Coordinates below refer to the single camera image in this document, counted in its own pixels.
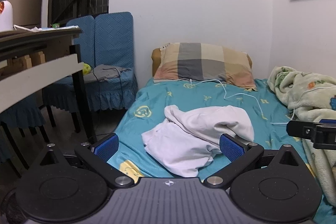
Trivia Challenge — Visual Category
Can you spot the brown pillow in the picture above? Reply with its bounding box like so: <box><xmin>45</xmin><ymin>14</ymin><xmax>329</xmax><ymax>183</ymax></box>
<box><xmin>151</xmin><ymin>48</ymin><xmax>253</xmax><ymax>77</ymax></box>

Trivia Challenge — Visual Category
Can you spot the teal printed bed sheet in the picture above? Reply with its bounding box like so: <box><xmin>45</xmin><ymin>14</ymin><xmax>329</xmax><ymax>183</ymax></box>
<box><xmin>106</xmin><ymin>77</ymin><xmax>336</xmax><ymax>224</ymax></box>

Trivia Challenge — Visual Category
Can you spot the green printed fleece blanket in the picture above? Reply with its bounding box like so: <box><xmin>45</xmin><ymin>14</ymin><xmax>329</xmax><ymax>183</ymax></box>
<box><xmin>267</xmin><ymin>66</ymin><xmax>336</xmax><ymax>207</ymax></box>

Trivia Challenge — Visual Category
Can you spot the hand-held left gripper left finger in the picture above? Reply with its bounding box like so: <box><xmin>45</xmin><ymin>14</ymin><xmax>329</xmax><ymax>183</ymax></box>
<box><xmin>39</xmin><ymin>133</ymin><xmax>135</xmax><ymax>188</ymax></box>

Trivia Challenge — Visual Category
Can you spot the white appliance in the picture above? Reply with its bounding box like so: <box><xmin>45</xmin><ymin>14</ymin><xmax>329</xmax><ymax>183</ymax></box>
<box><xmin>0</xmin><ymin>0</ymin><xmax>14</xmax><ymax>31</ymax></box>

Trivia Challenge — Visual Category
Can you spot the stack of papers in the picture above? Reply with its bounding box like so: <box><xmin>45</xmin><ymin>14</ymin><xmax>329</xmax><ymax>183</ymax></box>
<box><xmin>13</xmin><ymin>25</ymin><xmax>80</xmax><ymax>33</ymax></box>

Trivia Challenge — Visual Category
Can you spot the white t-shirt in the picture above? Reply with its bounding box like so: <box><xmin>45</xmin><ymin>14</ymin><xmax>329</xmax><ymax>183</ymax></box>
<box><xmin>142</xmin><ymin>105</ymin><xmax>255</xmax><ymax>178</ymax></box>

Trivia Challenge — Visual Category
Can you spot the plaid pillow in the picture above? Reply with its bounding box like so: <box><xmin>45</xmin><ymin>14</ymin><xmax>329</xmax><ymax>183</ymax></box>
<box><xmin>154</xmin><ymin>42</ymin><xmax>256</xmax><ymax>90</ymax></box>

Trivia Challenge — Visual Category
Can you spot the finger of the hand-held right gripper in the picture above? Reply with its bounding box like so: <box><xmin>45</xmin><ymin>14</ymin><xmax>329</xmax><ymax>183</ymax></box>
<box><xmin>287</xmin><ymin>119</ymin><xmax>336</xmax><ymax>150</ymax></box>

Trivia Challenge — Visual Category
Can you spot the white cable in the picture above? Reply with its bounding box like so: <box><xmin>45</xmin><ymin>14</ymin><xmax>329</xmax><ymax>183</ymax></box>
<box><xmin>181</xmin><ymin>78</ymin><xmax>336</xmax><ymax>125</ymax></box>

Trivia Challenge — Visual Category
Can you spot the grey cloth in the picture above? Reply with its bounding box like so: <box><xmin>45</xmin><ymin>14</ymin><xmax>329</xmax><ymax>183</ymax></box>
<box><xmin>83</xmin><ymin>65</ymin><xmax>132</xmax><ymax>83</ymax></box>

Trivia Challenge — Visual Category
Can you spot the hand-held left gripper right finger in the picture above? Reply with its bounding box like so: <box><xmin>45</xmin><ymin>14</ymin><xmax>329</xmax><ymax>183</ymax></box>
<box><xmin>203</xmin><ymin>133</ymin><xmax>300</xmax><ymax>189</ymax></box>

